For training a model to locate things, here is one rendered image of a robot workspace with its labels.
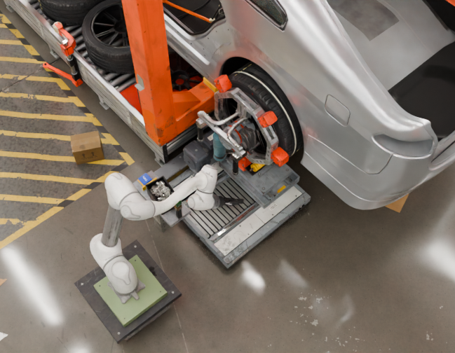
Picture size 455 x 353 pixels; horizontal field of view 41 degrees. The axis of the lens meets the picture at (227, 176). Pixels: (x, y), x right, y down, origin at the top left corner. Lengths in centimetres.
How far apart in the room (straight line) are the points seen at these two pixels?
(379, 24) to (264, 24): 121
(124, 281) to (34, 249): 107
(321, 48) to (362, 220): 180
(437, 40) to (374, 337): 209
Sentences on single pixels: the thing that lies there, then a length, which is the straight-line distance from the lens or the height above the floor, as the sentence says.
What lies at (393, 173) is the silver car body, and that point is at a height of 127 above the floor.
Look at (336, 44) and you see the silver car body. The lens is 325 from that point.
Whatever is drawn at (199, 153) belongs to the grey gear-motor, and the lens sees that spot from 440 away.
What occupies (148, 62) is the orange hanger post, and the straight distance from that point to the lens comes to 364.
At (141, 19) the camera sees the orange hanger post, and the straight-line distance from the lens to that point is 340.
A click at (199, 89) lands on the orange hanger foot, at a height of 68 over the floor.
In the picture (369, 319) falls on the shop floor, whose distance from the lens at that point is 440.
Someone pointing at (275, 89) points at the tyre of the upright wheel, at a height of 117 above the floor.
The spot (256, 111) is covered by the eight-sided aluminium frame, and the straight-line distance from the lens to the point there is 372.
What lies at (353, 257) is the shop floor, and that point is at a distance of 455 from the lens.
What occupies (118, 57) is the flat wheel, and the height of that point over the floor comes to 48.
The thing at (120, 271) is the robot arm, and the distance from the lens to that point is 379.
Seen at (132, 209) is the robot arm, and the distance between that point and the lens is 334.
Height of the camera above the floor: 407
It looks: 59 degrees down
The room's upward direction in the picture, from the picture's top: straight up
